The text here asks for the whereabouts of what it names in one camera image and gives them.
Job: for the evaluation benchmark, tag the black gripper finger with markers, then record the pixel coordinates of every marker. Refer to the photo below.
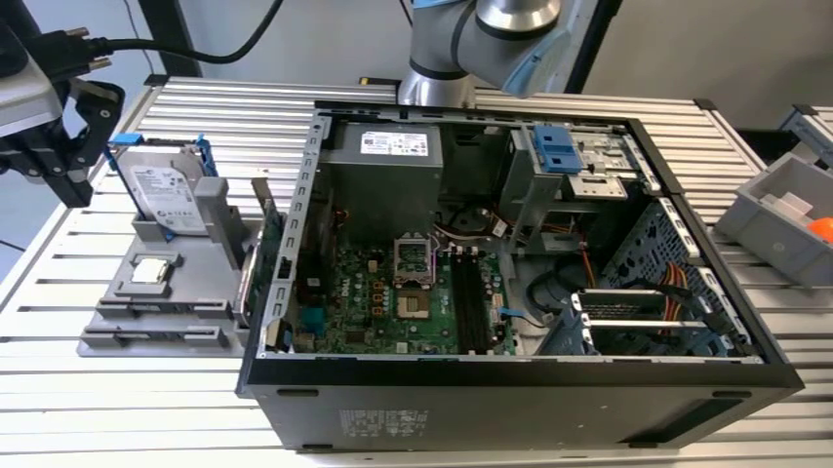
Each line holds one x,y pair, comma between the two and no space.
71,187

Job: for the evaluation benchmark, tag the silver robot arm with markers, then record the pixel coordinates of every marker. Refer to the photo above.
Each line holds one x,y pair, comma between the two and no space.
501,29

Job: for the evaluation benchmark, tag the black RAM slot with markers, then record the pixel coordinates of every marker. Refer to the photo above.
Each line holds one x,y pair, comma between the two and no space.
475,292
483,292

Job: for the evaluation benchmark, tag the hard disk in blue carrier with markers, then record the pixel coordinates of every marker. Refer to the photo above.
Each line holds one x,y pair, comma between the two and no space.
163,190

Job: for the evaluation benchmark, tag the silver CPU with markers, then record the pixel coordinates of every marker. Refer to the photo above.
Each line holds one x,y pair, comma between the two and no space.
151,270

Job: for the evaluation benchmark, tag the black table corner cap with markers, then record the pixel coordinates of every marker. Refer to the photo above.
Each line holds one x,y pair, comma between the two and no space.
705,105
156,80

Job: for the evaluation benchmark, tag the grey parts rack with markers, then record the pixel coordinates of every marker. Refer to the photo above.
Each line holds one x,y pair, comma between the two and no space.
195,283

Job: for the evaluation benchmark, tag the green graphics card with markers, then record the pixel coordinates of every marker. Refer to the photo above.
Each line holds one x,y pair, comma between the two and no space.
267,263

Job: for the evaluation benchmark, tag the blue rear port connector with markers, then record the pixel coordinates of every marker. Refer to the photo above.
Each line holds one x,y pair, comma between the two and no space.
314,319

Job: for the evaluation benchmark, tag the grey power supply unit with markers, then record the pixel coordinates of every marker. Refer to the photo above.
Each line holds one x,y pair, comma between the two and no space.
383,195

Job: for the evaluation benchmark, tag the thin locking lever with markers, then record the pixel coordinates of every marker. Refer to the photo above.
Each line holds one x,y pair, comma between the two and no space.
433,263

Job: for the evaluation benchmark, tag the CPU socket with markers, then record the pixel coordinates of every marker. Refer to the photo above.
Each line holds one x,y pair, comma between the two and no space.
414,304

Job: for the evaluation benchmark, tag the green motherboard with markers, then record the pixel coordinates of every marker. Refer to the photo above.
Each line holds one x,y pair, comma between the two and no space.
423,336

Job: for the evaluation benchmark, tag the round black case speaker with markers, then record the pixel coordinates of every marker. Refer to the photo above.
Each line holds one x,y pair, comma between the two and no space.
474,220

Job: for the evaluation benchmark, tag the grey optical drive cage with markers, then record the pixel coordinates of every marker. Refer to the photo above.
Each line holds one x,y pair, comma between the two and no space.
530,195

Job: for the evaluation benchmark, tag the blue plastic drive latch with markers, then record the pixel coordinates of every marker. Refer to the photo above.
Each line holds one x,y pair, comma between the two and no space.
553,146

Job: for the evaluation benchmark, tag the black open PC case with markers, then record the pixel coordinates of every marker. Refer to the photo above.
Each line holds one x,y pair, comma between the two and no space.
487,414

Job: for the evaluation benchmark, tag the silver disk bay cage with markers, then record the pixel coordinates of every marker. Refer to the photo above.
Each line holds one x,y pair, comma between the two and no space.
618,294

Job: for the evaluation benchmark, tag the grey plastic bin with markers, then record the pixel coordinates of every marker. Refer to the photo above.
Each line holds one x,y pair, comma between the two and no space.
768,244

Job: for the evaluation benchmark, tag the white block in bin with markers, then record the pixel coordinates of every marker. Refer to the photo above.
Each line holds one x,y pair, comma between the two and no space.
788,202

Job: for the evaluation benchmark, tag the blue-grey plastic bin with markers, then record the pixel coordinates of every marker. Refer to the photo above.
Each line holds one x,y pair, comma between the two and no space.
813,141

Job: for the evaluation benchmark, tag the orange ball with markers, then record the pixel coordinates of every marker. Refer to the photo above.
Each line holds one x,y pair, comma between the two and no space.
821,230

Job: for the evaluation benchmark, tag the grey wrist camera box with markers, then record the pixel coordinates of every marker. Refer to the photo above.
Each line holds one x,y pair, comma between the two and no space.
25,97

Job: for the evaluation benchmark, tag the black metal frame post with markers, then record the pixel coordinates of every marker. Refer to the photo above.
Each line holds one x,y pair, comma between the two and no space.
602,49
175,24

